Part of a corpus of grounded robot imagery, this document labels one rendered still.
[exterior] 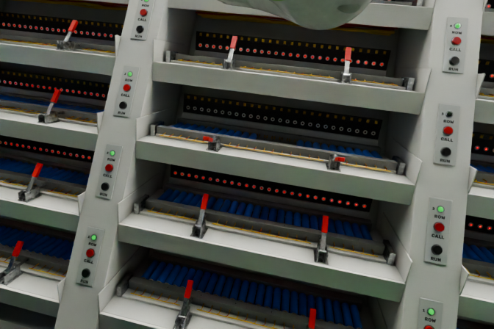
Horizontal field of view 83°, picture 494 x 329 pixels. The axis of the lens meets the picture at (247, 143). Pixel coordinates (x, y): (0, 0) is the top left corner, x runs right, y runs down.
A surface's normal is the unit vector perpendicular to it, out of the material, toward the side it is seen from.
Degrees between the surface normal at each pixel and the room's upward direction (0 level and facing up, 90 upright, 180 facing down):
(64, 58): 113
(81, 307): 90
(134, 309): 23
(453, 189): 90
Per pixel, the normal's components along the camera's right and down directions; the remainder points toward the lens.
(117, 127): -0.12, -0.13
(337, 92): -0.18, 0.26
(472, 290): 0.11, -0.95
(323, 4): 0.14, 0.97
